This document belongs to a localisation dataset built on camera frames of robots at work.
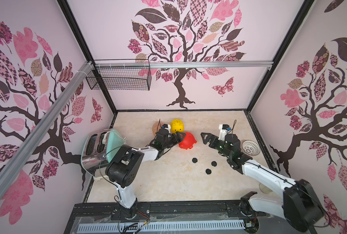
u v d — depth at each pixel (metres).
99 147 0.78
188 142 0.90
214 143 0.73
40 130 0.54
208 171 0.88
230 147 0.62
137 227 0.70
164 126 0.88
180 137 0.84
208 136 0.73
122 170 0.48
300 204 0.41
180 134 0.84
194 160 0.92
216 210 0.75
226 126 0.73
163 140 0.74
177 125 1.00
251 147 0.96
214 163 0.91
